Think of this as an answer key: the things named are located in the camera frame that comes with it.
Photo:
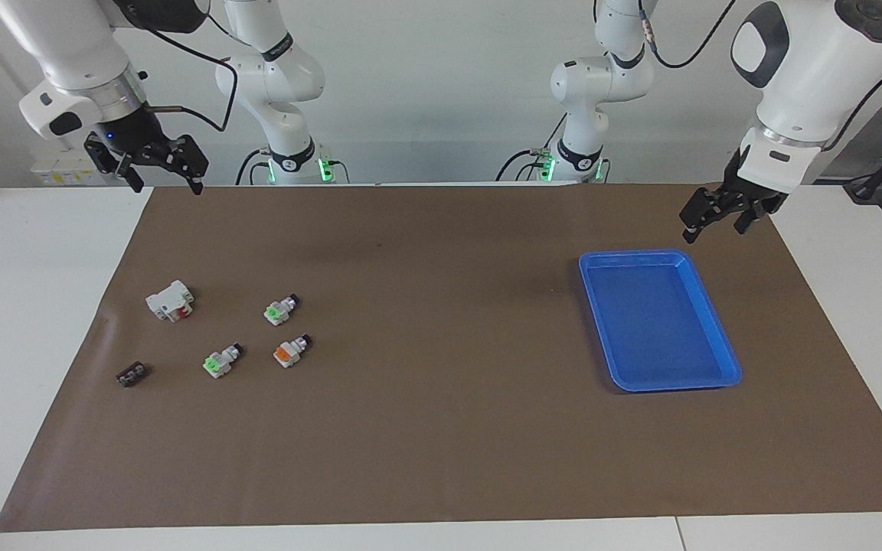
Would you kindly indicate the white red circuit breaker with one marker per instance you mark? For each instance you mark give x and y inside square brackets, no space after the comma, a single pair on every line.
[170,300]

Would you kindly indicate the blue plastic tray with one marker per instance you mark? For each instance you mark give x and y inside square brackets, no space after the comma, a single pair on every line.
[659,321]

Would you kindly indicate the white wall socket box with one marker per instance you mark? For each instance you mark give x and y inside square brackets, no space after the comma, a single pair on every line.
[66,170]

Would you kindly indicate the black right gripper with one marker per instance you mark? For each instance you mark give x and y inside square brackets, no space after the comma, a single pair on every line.
[133,132]

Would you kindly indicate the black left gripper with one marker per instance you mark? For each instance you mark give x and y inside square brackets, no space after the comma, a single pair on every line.
[755,191]

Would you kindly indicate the brown table mat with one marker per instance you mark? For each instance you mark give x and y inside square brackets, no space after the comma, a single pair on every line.
[441,398]

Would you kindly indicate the green knob switch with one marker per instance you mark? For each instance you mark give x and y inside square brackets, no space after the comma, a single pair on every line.
[281,309]
[220,361]

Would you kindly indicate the orange knob switch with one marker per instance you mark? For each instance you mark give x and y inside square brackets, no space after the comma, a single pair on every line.
[290,352]

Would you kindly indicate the black terminal block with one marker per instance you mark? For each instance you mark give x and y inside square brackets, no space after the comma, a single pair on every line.
[132,373]

